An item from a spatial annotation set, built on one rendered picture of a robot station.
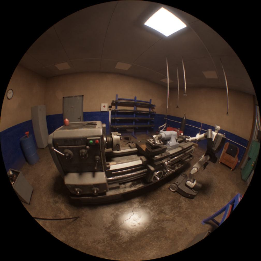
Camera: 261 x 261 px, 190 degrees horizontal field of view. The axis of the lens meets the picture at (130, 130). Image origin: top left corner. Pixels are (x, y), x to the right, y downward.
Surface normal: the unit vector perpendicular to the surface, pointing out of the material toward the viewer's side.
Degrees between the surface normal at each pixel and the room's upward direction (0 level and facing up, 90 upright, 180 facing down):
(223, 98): 90
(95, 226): 0
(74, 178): 32
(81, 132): 45
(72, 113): 90
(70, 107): 90
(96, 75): 90
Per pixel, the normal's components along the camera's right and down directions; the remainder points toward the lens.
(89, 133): 0.32, -0.48
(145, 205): 0.07, -0.96
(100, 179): 0.26, -0.66
